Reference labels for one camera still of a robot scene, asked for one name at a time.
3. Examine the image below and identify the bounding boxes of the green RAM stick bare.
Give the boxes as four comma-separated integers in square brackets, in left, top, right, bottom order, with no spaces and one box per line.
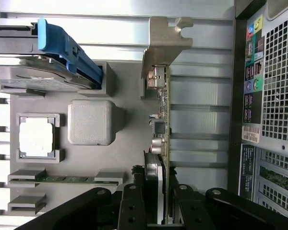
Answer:
[9,175,123,185]

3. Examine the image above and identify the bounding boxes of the silver CPU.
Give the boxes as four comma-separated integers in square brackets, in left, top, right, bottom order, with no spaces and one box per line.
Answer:
[18,116,56,159]

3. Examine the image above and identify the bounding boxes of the grey plastic parts rack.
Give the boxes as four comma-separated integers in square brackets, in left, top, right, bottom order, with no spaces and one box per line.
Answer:
[0,61,159,216]

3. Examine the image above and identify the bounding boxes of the black and silver PC case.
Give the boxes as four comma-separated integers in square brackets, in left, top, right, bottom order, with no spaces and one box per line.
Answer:
[227,0,288,216]

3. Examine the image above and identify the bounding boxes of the silver hard disk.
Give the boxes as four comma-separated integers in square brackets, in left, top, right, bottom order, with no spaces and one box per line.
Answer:
[0,23,96,93]

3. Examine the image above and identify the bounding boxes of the blue disk caddy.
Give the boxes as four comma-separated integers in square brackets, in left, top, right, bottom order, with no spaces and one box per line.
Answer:
[37,18,104,91]

